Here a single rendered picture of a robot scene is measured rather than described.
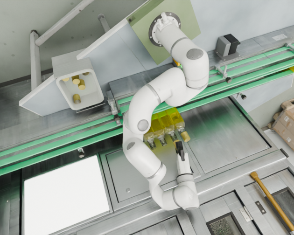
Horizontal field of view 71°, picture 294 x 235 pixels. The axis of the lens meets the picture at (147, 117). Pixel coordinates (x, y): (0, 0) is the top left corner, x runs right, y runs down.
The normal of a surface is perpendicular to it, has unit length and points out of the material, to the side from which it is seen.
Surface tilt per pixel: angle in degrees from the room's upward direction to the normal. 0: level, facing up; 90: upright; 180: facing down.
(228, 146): 90
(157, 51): 2
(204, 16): 0
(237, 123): 90
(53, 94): 0
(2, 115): 90
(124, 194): 90
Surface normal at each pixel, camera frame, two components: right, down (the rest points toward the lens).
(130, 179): -0.07, -0.60
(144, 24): 0.37, 0.72
